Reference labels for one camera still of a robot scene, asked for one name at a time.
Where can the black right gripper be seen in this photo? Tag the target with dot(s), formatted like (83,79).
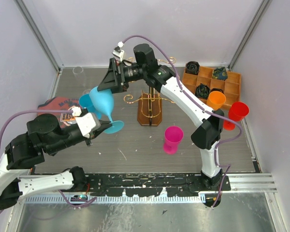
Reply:
(110,80)

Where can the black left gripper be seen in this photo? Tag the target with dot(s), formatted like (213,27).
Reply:
(105,124)

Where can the blue wine glass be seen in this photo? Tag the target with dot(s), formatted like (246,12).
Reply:
(103,101)
(85,102)

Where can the clear wine glass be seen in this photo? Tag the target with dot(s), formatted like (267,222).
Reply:
(83,80)

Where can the pink wine glass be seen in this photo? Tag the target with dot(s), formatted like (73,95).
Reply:
(172,138)

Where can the orange wine glass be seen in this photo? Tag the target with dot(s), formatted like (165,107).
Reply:
(215,100)

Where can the red wine glass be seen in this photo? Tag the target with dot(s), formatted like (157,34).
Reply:
(237,112)

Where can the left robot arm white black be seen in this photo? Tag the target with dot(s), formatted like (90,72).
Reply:
(44,136)

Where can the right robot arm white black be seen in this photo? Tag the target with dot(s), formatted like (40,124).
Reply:
(208,122)

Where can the colourful packet under left gripper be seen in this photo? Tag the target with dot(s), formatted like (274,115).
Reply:
(61,103)

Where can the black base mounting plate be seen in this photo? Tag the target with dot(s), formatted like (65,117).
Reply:
(151,184)

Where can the dark rolled cloth rear left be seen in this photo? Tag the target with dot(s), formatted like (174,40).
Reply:
(192,67)

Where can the dark rolled cloth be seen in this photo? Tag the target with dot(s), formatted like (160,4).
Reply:
(192,67)
(202,91)
(220,73)
(217,89)

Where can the dark rolled cloth front left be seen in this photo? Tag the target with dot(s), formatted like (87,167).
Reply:
(202,91)

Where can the dark rolled cloth front right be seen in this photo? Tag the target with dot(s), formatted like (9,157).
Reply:
(217,89)

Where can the dark rolled cloth rear right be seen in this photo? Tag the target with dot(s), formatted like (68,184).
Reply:
(220,73)

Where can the wooden compartment tray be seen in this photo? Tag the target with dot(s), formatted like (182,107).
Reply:
(231,87)

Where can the gold wire glass rack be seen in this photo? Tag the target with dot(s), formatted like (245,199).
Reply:
(149,112)

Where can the white slotted cable duct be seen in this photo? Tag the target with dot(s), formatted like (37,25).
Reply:
(163,198)

